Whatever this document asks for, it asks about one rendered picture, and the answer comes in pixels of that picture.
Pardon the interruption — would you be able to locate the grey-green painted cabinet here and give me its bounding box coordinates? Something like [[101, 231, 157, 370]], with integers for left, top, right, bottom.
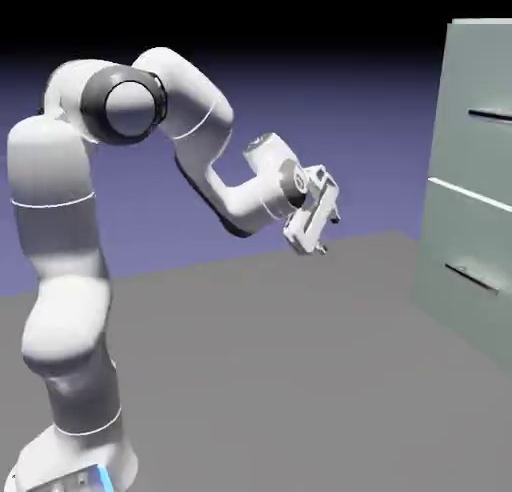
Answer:
[[411, 18, 512, 375]]

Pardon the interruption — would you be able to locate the grey-green tall drawer front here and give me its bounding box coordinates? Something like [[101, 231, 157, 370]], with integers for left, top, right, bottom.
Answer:
[[426, 22, 512, 212]]

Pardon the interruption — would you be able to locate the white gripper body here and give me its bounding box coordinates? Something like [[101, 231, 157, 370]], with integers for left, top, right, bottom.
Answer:
[[282, 171, 341, 255]]

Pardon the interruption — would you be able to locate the short dark drawer handle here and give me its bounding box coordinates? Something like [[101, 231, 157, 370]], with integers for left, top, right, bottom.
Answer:
[[443, 262, 501, 296]]

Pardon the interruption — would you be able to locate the grey-green short drawer front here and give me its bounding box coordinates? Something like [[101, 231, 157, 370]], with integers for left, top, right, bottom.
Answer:
[[412, 178, 512, 374]]

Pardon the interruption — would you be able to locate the long dark drawer handle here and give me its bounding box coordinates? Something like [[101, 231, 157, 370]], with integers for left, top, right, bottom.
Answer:
[[467, 108, 512, 124]]

